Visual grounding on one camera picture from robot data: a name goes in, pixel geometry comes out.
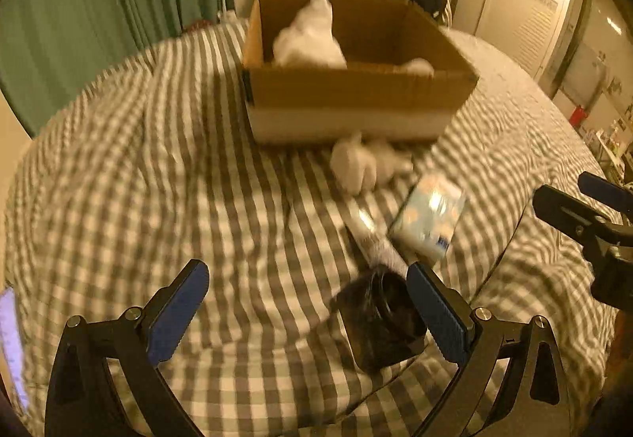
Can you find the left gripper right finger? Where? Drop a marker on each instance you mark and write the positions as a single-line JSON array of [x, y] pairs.
[[533, 398]]

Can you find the blue floral tissue pack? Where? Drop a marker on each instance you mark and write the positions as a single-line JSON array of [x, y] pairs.
[[426, 222]]

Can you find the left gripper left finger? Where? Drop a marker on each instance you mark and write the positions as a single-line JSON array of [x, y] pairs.
[[82, 399]]

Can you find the brown cardboard box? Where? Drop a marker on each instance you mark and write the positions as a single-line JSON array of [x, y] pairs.
[[370, 96]]

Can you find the white tube with barcode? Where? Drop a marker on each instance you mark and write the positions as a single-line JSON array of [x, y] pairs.
[[374, 245]]

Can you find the grey checkered bed blanket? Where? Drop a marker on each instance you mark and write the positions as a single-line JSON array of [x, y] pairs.
[[154, 165]]

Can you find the white knit glove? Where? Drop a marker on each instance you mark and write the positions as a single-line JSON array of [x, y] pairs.
[[309, 40]]

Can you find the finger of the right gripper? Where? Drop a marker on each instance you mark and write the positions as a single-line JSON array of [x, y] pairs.
[[598, 236], [612, 195]]

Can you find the red fire extinguisher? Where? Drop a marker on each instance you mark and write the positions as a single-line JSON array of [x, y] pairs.
[[578, 116]]

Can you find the black round jar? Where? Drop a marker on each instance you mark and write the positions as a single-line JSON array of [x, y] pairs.
[[383, 326]]

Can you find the green curtain left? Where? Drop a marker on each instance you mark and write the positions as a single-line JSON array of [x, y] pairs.
[[51, 49]]

